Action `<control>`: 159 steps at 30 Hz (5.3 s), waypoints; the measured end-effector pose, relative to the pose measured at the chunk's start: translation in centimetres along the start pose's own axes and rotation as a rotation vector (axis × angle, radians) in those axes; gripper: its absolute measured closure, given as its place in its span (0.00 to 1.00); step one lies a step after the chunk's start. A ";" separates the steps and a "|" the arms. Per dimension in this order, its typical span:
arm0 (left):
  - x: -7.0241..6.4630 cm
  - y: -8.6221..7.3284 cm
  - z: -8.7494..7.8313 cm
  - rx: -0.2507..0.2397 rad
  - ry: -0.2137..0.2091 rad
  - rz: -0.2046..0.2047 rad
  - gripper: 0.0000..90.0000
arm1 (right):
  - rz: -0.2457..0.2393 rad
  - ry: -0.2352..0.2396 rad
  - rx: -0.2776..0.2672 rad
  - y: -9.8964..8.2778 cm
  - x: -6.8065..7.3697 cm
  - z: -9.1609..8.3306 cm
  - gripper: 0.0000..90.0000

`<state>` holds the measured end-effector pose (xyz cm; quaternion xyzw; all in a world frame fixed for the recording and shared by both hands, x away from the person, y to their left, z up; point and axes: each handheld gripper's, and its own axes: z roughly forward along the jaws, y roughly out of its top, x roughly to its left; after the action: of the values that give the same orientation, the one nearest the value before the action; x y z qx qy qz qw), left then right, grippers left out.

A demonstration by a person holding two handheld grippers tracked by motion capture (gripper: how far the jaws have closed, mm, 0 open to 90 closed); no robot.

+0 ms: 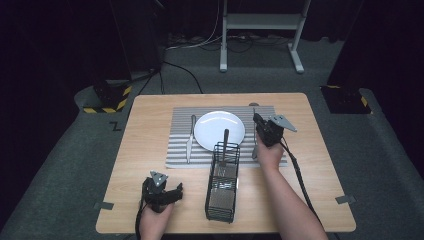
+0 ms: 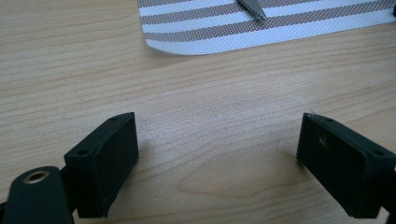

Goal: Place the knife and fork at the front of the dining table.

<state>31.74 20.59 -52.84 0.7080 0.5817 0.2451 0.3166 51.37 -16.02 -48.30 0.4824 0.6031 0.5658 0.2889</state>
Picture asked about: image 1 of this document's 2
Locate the black wire cutlery caddy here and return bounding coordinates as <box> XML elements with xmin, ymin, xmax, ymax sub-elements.
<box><xmin>204</xmin><ymin>141</ymin><xmax>241</xmax><ymax>224</ymax></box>

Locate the black floor cable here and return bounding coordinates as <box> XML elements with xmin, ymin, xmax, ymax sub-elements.
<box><xmin>162</xmin><ymin>60</ymin><xmax>204</xmax><ymax>95</ymax></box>

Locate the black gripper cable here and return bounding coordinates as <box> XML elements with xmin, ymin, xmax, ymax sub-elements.
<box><xmin>279</xmin><ymin>139</ymin><xmax>323</xmax><ymax>225</ymax></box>
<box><xmin>134</xmin><ymin>186</ymin><xmax>148</xmax><ymax>240</ymax></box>

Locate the tall black cabinet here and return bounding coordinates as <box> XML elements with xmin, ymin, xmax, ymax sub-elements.
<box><xmin>109</xmin><ymin>0</ymin><xmax>165</xmax><ymax>82</ymax></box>

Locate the black yellow striped stand base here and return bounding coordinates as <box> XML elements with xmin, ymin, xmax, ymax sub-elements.
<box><xmin>320</xmin><ymin>84</ymin><xmax>373</xmax><ymax>115</ymax></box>
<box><xmin>82</xmin><ymin>81</ymin><xmax>133</xmax><ymax>115</ymax></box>

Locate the person's right hand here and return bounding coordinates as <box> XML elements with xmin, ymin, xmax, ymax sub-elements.
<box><xmin>255</xmin><ymin>139</ymin><xmax>285</xmax><ymax>172</ymax></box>

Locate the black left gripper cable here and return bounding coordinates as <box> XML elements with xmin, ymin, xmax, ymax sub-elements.
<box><xmin>134</xmin><ymin>186</ymin><xmax>148</xmax><ymax>240</ymax></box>

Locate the white round plate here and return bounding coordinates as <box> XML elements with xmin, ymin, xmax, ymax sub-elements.
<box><xmin>193</xmin><ymin>110</ymin><xmax>246</xmax><ymax>152</ymax></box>

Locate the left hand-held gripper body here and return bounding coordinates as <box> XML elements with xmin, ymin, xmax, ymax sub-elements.
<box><xmin>142</xmin><ymin>170</ymin><xmax>176</xmax><ymax>213</ymax></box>

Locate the person's left hand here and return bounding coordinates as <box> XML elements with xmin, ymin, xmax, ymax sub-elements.
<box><xmin>138</xmin><ymin>202</ymin><xmax>175</xmax><ymax>240</ymax></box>

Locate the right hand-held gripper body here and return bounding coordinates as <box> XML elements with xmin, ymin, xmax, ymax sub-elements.
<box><xmin>258</xmin><ymin>114</ymin><xmax>298</xmax><ymax>148</ymax></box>

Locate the grey striped placemat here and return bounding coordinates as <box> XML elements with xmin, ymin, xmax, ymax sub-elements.
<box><xmin>165</xmin><ymin>105</ymin><xmax>288</xmax><ymax>169</ymax></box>

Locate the grey tape piece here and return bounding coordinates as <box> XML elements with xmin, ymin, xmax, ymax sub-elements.
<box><xmin>334</xmin><ymin>194</ymin><xmax>357</xmax><ymax>205</ymax></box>
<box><xmin>93</xmin><ymin>201</ymin><xmax>115</xmax><ymax>211</ymax></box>

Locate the table knife with dark handle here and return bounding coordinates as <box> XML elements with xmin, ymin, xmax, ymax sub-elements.
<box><xmin>185</xmin><ymin>114</ymin><xmax>198</xmax><ymax>165</ymax></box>

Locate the white floor cable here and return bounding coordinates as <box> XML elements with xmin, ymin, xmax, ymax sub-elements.
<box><xmin>165</xmin><ymin>0</ymin><xmax>224</xmax><ymax>52</ymax></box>

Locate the fork with dark handle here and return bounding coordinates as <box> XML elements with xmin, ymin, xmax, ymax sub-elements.
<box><xmin>218</xmin><ymin>128</ymin><xmax>231</xmax><ymax>178</ymax></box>

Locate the white metal stand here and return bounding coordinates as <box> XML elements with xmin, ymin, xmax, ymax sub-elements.
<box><xmin>218</xmin><ymin>0</ymin><xmax>313</xmax><ymax>75</ymax></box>

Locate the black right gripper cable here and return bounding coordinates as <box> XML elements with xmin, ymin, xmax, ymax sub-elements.
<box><xmin>279</xmin><ymin>139</ymin><xmax>323</xmax><ymax>225</ymax></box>

